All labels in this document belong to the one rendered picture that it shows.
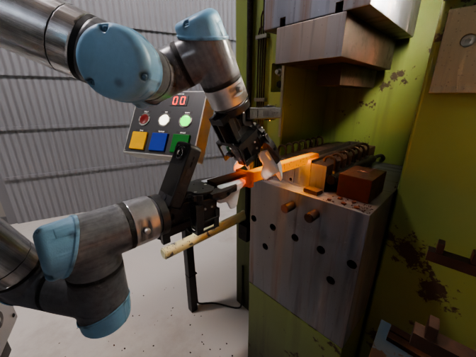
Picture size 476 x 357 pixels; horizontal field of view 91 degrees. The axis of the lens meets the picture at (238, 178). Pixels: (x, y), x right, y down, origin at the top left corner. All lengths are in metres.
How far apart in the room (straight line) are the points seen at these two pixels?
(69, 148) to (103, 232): 2.51
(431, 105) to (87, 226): 0.77
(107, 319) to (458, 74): 0.82
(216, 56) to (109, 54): 0.18
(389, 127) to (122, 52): 1.01
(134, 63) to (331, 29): 0.53
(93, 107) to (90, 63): 2.50
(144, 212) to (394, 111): 0.99
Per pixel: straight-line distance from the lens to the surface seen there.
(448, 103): 0.77
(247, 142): 0.47
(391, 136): 1.14
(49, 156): 2.90
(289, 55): 0.76
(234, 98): 0.44
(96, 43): 0.30
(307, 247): 0.76
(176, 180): 0.41
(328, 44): 0.71
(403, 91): 1.13
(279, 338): 1.10
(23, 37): 0.36
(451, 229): 0.83
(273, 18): 0.82
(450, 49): 0.75
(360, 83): 0.93
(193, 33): 0.42
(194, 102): 0.98
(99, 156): 2.85
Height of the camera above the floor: 1.18
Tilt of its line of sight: 19 degrees down
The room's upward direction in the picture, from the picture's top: straight up
